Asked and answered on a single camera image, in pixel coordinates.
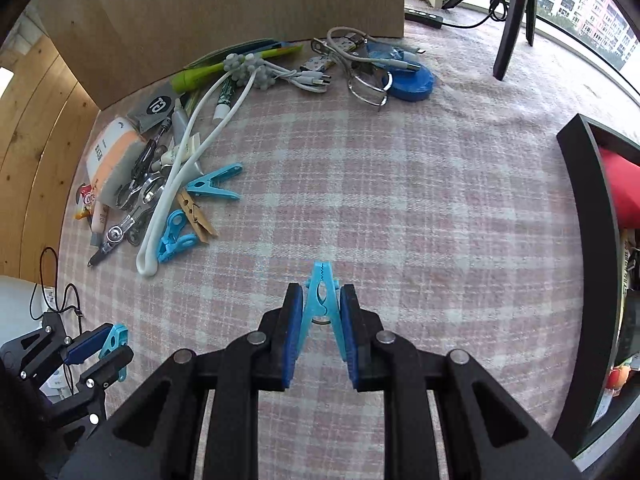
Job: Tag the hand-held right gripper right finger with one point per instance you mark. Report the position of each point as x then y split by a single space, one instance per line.
350 340

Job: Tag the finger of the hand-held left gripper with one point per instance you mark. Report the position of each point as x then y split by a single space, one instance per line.
87 345
107 365

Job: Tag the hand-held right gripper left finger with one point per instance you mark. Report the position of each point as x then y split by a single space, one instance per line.
295 330

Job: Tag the light blue plastic clip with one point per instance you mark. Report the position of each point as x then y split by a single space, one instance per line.
172 242
114 339

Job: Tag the blue plastic clothespin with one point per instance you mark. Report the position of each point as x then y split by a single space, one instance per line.
320 290
215 182

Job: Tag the orange white tissue pack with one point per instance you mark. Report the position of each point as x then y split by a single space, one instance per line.
112 155

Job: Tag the black container box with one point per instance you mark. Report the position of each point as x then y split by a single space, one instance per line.
590 210

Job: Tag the black pocket tool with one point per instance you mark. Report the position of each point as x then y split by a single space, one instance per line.
102 252

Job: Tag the small beige tube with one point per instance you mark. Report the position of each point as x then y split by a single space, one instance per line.
97 220

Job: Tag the pink plaid blanket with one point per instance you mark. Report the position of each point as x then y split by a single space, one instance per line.
400 210

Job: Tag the red snack packet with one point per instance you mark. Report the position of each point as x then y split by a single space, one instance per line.
86 199

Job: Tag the wooden clothespin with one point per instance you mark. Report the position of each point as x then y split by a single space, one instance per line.
197 215

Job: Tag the black pen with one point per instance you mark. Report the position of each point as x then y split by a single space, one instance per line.
150 151

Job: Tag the white squeeze tube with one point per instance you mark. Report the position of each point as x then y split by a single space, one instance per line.
185 149

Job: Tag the wooden panel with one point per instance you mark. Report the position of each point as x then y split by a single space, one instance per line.
35 135

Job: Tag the grey squeeze tube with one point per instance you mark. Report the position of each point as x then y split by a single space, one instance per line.
179 120

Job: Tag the green white small tube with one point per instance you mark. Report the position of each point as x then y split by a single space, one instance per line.
225 97

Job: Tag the grey sachet with round logo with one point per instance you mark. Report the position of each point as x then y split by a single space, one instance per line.
152 107

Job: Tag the blue tape roll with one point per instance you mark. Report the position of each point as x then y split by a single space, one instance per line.
417 85

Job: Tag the patterned small packet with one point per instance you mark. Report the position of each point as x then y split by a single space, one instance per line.
350 40
317 64

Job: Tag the grey beaded ball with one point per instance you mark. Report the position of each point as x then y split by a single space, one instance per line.
245 67

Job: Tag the lime green plastic tool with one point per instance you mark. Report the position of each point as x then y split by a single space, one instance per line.
200 77

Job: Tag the colourful toy figure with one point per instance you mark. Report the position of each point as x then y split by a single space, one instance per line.
619 376

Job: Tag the teal plastic stick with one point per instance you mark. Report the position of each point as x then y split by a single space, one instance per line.
250 45

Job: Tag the translucent blue bag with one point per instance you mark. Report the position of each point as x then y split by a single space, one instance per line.
382 50

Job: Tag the red cloth bundle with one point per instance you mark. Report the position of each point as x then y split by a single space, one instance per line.
622 185

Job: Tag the black power strip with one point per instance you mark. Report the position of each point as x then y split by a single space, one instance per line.
422 17

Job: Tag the cardboard box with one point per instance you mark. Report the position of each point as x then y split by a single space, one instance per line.
225 0

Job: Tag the black tripod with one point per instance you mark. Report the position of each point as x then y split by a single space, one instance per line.
507 35

